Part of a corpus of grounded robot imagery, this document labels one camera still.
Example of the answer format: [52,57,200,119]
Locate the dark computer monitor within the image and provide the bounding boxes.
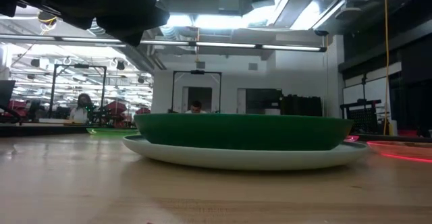
[0,80,16,112]

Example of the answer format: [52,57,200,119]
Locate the white wall board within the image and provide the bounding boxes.
[342,76,392,117]

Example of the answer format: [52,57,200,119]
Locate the dark shelving unit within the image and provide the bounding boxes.
[245,88,283,115]

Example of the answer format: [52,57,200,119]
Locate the grey ceiling ventilation box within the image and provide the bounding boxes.
[218,0,241,14]

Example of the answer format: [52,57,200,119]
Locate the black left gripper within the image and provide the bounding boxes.
[16,0,171,47]

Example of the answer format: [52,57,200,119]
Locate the black gantry frame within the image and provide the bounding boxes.
[49,63,107,115]
[171,69,223,115]

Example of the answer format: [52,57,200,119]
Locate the translucent green plastic plate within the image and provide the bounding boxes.
[86,127,140,138]

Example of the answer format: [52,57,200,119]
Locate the person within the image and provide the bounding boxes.
[184,101,207,115]
[69,93,94,124]

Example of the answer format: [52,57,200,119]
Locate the dark green plastic plate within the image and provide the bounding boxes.
[134,113,354,152]

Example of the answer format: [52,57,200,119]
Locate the large white plastic plate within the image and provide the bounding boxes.
[121,134,369,171]

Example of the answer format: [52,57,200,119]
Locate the long ceiling light strip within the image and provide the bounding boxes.
[0,33,327,53]

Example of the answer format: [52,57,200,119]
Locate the black storage cabinets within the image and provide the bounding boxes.
[279,94,323,118]

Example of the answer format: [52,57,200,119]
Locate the black equipment cart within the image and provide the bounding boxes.
[340,99,389,134]

